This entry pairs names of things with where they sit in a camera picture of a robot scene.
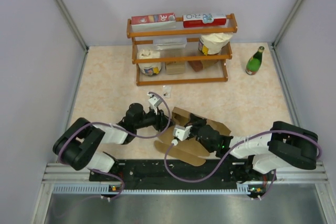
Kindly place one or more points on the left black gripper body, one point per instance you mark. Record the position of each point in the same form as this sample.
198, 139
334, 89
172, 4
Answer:
158, 124

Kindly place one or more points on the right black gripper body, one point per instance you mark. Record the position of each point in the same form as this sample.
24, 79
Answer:
194, 129

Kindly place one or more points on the brown cardboard box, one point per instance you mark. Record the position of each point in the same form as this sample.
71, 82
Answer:
189, 151

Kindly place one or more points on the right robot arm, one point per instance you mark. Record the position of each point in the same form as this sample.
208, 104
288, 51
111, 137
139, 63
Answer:
248, 158

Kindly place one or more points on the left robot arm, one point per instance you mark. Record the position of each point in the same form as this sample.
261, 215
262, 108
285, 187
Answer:
78, 146

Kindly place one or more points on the red white wrap box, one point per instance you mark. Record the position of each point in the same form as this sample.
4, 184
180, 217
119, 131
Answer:
203, 20

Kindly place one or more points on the red foil wrap box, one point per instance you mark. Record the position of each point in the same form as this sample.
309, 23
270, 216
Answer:
162, 21

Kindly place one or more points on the small clear plastic bag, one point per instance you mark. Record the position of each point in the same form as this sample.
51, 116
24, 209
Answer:
167, 91

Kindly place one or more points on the brown bread loaf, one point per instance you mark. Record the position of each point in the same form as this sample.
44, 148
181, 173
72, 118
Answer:
200, 65

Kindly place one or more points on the tan block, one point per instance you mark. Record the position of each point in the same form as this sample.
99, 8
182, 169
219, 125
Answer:
175, 67

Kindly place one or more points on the wooden three-tier shelf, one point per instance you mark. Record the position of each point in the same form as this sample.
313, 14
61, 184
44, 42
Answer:
189, 53

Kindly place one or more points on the large white flour bag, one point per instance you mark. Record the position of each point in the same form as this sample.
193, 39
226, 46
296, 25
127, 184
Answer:
211, 44

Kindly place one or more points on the clear plastic container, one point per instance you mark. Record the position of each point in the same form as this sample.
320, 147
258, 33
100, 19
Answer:
169, 43

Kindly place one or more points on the green glass bottle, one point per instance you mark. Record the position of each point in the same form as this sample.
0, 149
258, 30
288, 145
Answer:
254, 63

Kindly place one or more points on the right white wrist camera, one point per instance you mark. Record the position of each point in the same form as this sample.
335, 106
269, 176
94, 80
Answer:
180, 133

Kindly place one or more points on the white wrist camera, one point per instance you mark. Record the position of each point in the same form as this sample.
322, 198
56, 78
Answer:
180, 133
154, 100

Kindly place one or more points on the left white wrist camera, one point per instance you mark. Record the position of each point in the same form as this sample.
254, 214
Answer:
154, 100

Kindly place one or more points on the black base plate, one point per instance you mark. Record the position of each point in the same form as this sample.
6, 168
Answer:
151, 174

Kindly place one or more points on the grey cable duct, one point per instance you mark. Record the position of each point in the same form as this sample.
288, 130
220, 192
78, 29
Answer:
105, 189

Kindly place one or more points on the aluminium frame rail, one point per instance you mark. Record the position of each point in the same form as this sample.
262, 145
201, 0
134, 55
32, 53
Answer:
71, 23

